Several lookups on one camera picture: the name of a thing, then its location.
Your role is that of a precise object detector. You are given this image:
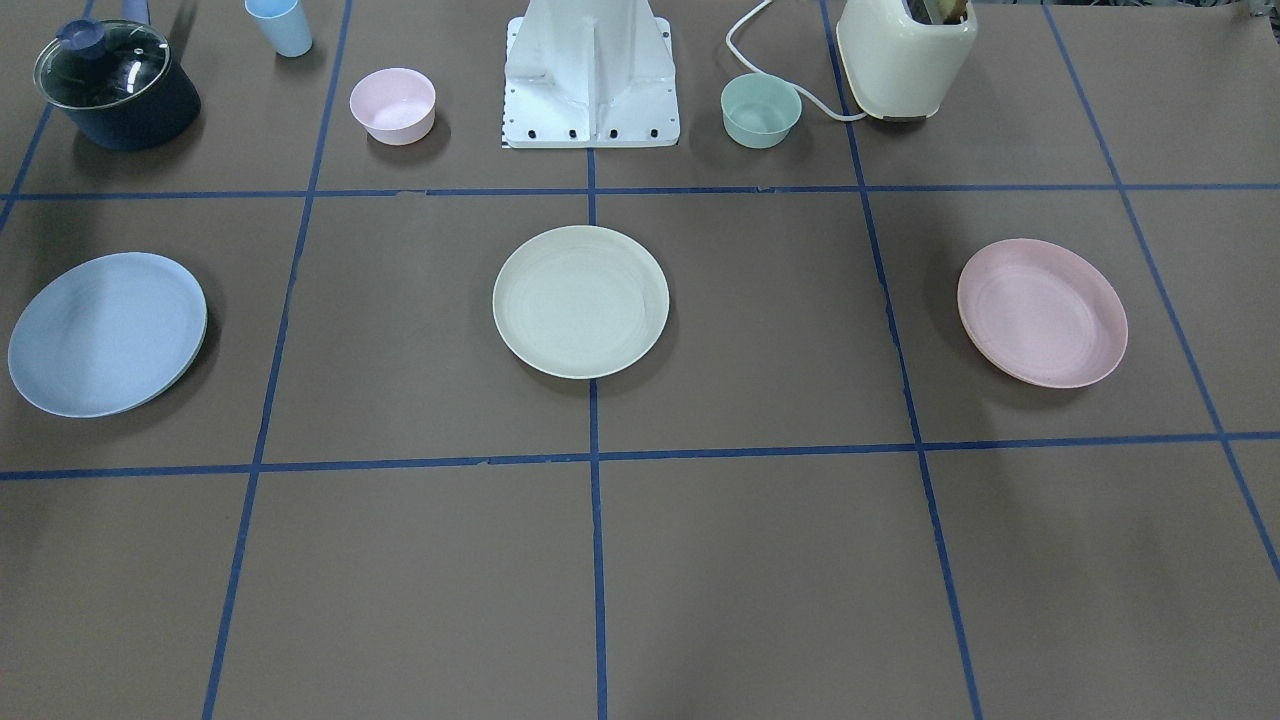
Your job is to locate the pink plate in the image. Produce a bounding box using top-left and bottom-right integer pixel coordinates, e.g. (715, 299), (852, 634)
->
(956, 238), (1129, 389)

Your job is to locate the light blue plate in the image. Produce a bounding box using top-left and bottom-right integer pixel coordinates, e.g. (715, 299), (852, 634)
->
(6, 252), (209, 419)

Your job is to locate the cream plate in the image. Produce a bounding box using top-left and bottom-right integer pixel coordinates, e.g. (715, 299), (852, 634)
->
(492, 225), (671, 380)

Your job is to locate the green bowl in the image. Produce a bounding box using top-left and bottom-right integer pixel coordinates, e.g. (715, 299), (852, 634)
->
(719, 73), (803, 150)

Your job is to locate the pink bowl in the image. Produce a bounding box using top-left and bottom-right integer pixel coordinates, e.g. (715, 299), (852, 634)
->
(348, 67), (436, 146)

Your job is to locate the cream toaster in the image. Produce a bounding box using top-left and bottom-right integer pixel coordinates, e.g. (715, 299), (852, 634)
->
(835, 1), (980, 122)

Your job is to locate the light blue cup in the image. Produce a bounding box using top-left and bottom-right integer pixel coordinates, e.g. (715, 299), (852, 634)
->
(244, 0), (314, 58)

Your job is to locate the dark blue pot with lid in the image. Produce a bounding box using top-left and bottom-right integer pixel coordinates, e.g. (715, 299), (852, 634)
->
(32, 1), (202, 152)

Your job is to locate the white toaster cable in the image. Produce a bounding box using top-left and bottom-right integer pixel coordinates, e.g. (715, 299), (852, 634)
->
(724, 0), (867, 123)

